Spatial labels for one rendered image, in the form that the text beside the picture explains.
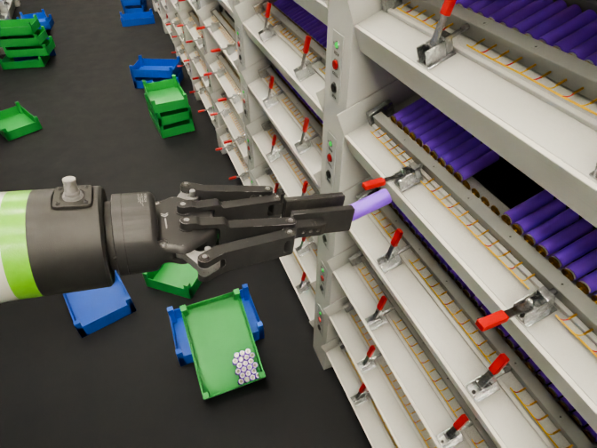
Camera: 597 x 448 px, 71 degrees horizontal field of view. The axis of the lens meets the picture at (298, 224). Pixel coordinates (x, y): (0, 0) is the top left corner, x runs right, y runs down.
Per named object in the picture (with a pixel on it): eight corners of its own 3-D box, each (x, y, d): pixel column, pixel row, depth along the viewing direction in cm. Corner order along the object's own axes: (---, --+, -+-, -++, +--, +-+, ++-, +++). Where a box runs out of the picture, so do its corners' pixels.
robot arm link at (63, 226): (59, 254, 43) (50, 324, 36) (29, 153, 36) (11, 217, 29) (122, 247, 45) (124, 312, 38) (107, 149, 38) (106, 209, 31)
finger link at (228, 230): (179, 213, 39) (179, 223, 38) (296, 210, 42) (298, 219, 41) (180, 246, 41) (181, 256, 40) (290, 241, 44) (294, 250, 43)
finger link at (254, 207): (179, 242, 42) (177, 233, 43) (282, 223, 46) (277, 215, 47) (178, 209, 39) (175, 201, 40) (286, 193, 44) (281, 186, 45)
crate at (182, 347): (180, 366, 142) (176, 355, 137) (171, 319, 156) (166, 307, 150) (264, 338, 150) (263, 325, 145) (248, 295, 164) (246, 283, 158)
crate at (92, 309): (60, 284, 168) (52, 272, 162) (111, 262, 176) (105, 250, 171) (82, 338, 150) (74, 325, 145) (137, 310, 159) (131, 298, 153)
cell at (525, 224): (565, 212, 54) (522, 237, 54) (554, 204, 56) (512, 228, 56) (567, 204, 53) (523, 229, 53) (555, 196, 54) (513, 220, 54)
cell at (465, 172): (499, 162, 63) (462, 184, 63) (491, 156, 64) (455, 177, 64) (499, 154, 61) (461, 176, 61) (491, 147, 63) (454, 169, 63)
